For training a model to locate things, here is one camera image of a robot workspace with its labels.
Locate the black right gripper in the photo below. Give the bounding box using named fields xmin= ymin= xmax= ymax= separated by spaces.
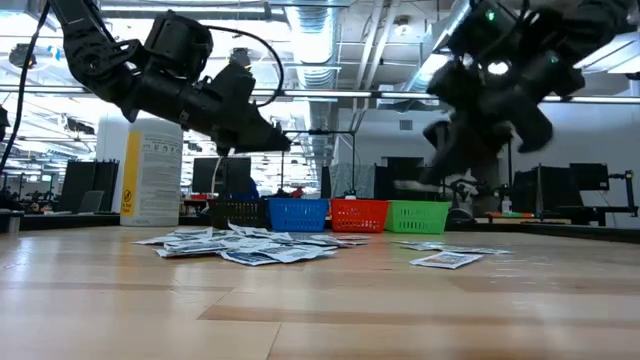
xmin=422 ymin=55 xmax=555 ymax=186

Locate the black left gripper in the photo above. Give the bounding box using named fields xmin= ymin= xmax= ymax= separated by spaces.
xmin=121 ymin=79 xmax=293 ymax=158

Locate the person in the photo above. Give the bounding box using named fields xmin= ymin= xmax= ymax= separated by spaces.
xmin=443 ymin=169 xmax=501 ymax=217
xmin=242 ymin=175 xmax=260 ymax=201

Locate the black plastic basket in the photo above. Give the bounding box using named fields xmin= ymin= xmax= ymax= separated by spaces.
xmin=209 ymin=198 xmax=271 ymax=230

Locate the black equipment cabinet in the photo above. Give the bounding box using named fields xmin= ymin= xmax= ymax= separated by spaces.
xmin=373 ymin=157 xmax=436 ymax=201

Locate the green plastic basket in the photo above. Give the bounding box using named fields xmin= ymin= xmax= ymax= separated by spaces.
xmin=383 ymin=199 xmax=452 ymax=235

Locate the blue print antiseptic packet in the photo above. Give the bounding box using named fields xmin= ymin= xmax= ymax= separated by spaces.
xmin=155 ymin=247 xmax=201 ymax=259
xmin=219 ymin=248 xmax=281 ymax=267
xmin=227 ymin=223 xmax=281 ymax=240
xmin=257 ymin=243 xmax=337 ymax=264
xmin=162 ymin=239 xmax=234 ymax=255
xmin=172 ymin=227 xmax=215 ymax=239
xmin=133 ymin=235 xmax=176 ymax=247
xmin=259 ymin=231 xmax=304 ymax=246

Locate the blue plastic basket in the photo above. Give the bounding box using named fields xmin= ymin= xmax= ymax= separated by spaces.
xmin=267 ymin=198 xmax=330 ymax=233

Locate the black ceiling-hung device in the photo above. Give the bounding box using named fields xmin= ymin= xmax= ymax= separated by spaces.
xmin=229 ymin=46 xmax=254 ymax=65

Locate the white wipes canister yellow label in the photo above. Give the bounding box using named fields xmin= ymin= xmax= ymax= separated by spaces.
xmin=119 ymin=117 xmax=185 ymax=228

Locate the red plastic basket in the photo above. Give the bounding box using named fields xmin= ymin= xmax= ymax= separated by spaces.
xmin=329 ymin=198 xmax=390 ymax=234

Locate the long ceiling light strip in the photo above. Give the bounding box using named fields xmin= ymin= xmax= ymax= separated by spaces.
xmin=542 ymin=94 xmax=640 ymax=104

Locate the black upright panel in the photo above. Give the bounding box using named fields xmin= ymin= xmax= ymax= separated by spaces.
xmin=58 ymin=159 xmax=120 ymax=214

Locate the black clamp stand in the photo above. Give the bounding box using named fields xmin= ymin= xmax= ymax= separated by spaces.
xmin=608 ymin=169 xmax=640 ymax=217

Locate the small grey container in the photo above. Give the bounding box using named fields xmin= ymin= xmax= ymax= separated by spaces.
xmin=0 ymin=209 xmax=24 ymax=234

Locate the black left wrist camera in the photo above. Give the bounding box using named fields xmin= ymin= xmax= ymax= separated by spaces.
xmin=207 ymin=60 xmax=257 ymax=109

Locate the black left wrist camera cable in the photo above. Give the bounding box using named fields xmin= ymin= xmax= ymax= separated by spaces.
xmin=203 ymin=24 xmax=285 ymax=108

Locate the silver corrugated ceiling duct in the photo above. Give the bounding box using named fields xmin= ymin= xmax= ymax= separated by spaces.
xmin=283 ymin=0 xmax=342 ymax=161

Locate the black hanging cable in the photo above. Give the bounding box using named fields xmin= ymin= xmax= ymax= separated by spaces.
xmin=0 ymin=0 xmax=51 ymax=176

